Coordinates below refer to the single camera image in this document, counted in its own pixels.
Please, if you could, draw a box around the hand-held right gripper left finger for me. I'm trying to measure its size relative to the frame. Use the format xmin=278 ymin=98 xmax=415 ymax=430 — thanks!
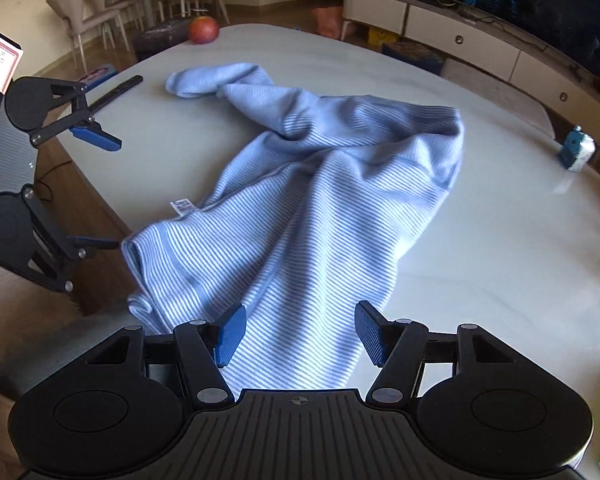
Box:
xmin=82 ymin=304 xmax=247 ymax=407

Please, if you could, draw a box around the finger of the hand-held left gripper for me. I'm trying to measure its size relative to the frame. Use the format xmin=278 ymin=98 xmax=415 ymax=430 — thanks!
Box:
xmin=22 ymin=185 xmax=121 ymax=293
xmin=29 ymin=77 xmax=122 ymax=152

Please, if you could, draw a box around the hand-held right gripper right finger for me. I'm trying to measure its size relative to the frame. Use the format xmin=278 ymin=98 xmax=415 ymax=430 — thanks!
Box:
xmin=355 ymin=301 xmax=518 ymax=407

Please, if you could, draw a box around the blue striped sweater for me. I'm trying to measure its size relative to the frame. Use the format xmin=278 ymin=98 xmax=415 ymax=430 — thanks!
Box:
xmin=121 ymin=62 xmax=466 ymax=393

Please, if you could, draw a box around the black remote control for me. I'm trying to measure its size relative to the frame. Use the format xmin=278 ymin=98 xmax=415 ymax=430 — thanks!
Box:
xmin=87 ymin=76 xmax=144 ymax=111

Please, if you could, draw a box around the blue cartoon print stool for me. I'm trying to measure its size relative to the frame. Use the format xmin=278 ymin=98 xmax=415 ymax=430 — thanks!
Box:
xmin=75 ymin=62 xmax=118 ymax=83

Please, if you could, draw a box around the black mesh bin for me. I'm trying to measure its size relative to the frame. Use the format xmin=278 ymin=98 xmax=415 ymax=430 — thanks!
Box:
xmin=131 ymin=20 xmax=196 ymax=63

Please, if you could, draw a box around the red apple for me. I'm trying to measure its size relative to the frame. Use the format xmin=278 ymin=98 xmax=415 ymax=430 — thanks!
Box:
xmin=188 ymin=16 xmax=221 ymax=45

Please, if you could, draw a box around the pink bag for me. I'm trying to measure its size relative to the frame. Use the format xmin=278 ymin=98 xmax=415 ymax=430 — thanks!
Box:
xmin=312 ymin=6 xmax=343 ymax=40

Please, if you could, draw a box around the small blue box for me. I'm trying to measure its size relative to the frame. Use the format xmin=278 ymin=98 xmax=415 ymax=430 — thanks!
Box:
xmin=559 ymin=125 xmax=595 ymax=172

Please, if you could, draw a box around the dark blue patterned box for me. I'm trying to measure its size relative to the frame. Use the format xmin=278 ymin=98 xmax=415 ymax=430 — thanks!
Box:
xmin=382 ymin=42 xmax=446 ymax=76

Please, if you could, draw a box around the white television cabinet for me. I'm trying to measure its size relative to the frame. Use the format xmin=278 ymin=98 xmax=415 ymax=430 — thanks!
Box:
xmin=342 ymin=0 xmax=600 ymax=151

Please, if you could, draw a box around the flat screen television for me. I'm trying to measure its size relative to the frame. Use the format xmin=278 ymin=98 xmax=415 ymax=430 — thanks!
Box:
xmin=392 ymin=0 xmax=600 ymax=78

